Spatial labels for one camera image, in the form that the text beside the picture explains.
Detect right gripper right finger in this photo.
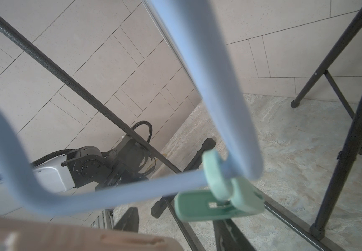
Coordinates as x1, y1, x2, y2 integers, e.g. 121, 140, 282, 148
213, 219, 256, 251

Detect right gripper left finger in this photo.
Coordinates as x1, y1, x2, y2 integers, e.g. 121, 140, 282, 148
114, 207, 139, 233

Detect light blue clip hanger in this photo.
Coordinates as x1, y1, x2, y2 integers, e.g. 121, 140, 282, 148
0, 1, 263, 216

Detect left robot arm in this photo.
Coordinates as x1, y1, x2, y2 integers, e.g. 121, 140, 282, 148
0, 135, 157, 216

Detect black music stand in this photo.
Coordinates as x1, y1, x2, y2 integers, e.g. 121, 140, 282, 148
291, 7, 362, 241

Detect black clothes rack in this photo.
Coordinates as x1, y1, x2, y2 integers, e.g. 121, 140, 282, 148
0, 0, 344, 251

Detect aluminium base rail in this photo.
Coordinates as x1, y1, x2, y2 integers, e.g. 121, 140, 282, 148
91, 209, 115, 230

